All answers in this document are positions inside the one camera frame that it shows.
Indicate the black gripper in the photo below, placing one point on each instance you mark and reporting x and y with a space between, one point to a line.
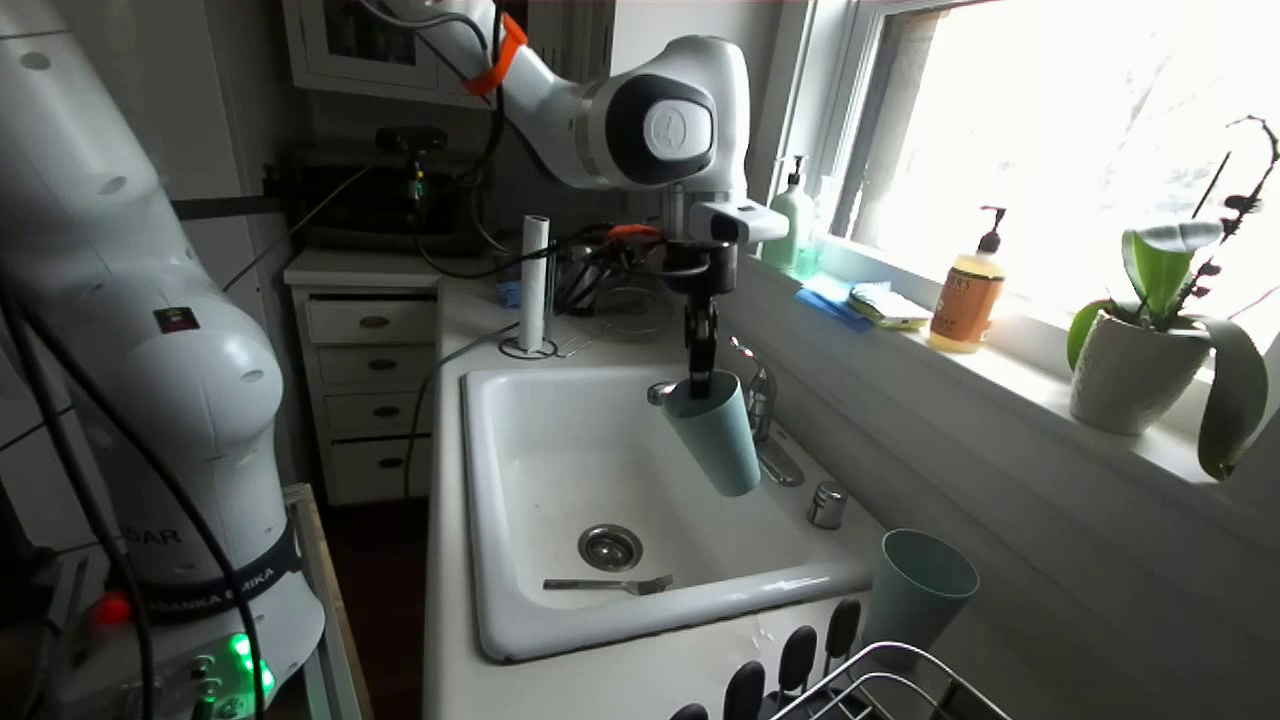
699 275

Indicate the teal plastic cup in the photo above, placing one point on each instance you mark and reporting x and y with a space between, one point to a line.
723 443
914 585

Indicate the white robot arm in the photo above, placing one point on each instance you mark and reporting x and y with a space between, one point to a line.
120 332

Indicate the green soap pump bottle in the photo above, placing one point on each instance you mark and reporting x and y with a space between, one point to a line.
795 222

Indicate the metal paper towel holder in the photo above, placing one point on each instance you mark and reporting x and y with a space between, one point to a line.
531 351

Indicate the white ceramic sink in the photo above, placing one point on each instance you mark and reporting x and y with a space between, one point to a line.
563 454

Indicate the yellow sponge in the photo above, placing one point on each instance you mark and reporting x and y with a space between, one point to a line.
885 304

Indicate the steel sink drain strainer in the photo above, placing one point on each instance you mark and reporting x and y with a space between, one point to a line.
609 544

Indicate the steel fork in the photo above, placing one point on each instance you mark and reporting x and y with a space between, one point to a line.
603 585

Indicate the orange soap pump bottle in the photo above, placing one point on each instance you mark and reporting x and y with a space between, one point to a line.
966 301

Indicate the white drawer cabinet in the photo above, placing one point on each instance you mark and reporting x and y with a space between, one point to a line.
364 387

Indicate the potted orchid plant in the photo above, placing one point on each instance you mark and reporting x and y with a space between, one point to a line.
1132 375

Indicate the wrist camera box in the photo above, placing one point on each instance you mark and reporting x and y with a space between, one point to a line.
742 222

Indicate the white window frame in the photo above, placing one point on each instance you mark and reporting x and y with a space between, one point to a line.
854 122

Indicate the white wall cabinet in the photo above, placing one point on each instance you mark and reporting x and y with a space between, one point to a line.
345 41

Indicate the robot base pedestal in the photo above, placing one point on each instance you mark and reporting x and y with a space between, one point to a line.
172 665

